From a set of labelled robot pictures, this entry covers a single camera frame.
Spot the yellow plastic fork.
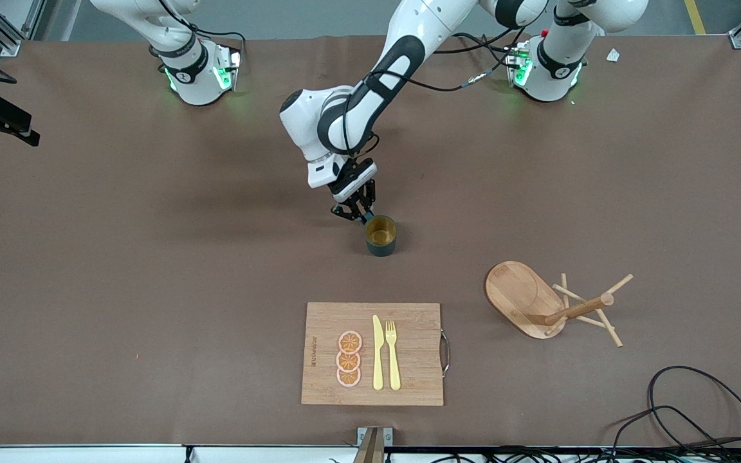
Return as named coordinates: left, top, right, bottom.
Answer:
left=385, top=320, right=402, bottom=391

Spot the brown table cover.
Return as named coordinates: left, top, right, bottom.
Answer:
left=0, top=32, right=741, bottom=448

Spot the metal bracket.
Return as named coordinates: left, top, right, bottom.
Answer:
left=356, top=426, right=394, bottom=463

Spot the wooden cutting board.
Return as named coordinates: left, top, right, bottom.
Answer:
left=300, top=302, right=452, bottom=407

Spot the black looped cable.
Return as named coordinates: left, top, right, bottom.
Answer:
left=608, top=365, right=741, bottom=463

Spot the dark green cup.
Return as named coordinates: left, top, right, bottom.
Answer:
left=364, top=215, right=398, bottom=258

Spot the yellow plastic knife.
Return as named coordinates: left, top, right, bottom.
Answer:
left=372, top=314, right=385, bottom=391

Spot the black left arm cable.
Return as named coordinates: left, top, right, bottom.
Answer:
left=370, top=26, right=538, bottom=93

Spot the wooden cup rack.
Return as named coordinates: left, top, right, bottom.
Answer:
left=484, top=260, right=635, bottom=349

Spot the black base cable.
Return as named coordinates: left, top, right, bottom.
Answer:
left=157, top=0, right=248, bottom=65
left=452, top=32, right=514, bottom=69

